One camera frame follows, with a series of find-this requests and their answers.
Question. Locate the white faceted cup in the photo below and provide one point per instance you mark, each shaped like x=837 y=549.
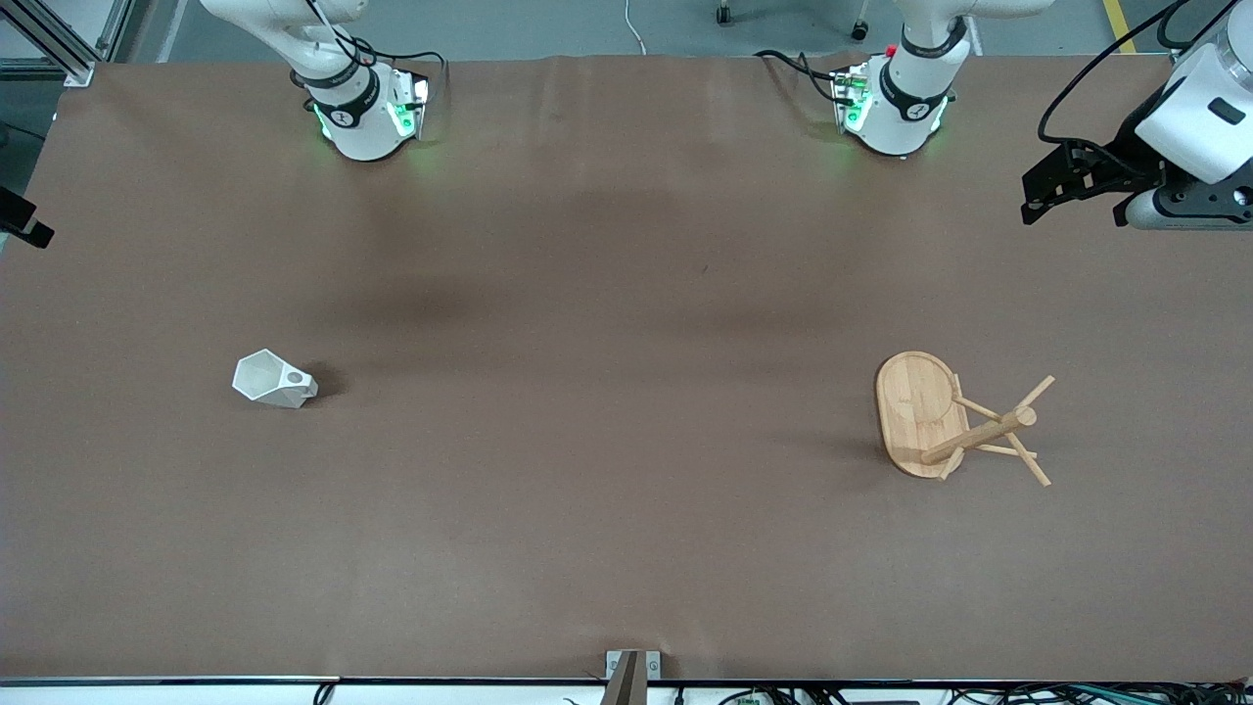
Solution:
x=264 y=380

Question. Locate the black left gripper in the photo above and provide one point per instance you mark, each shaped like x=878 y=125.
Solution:
x=1127 y=154

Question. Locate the aluminium frame profile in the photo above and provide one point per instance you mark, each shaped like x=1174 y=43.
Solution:
x=59 y=54

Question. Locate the wooden cup rack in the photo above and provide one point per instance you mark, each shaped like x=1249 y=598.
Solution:
x=915 y=411

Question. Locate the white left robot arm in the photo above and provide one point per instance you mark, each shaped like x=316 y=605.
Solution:
x=1199 y=117

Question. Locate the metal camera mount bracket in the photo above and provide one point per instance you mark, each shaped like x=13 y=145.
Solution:
x=631 y=676

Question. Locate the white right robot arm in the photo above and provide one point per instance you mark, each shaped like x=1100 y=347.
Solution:
x=357 y=108

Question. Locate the brown table cover sheet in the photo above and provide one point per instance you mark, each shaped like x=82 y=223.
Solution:
x=626 y=490

